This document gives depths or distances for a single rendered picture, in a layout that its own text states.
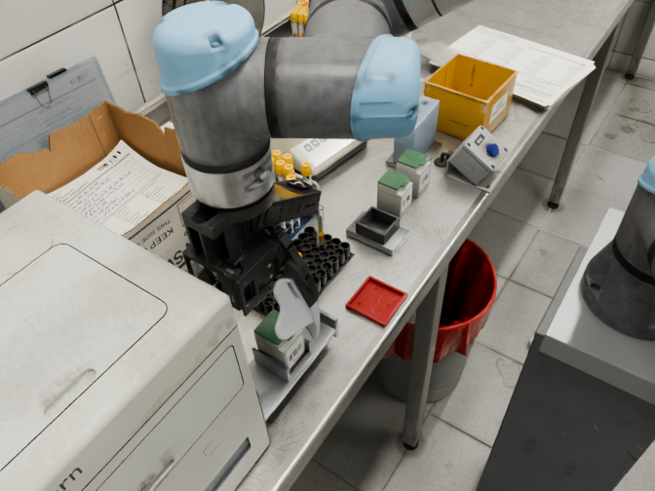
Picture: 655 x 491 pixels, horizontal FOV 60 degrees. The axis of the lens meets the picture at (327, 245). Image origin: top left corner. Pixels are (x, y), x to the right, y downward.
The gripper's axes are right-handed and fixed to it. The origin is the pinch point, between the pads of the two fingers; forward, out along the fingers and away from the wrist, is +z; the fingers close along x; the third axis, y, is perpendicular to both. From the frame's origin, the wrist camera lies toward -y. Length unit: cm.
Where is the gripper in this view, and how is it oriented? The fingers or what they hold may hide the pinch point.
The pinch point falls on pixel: (272, 306)
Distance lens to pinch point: 67.6
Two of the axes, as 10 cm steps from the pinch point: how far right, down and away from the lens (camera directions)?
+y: -5.6, 6.1, -5.5
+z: 0.4, 6.9, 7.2
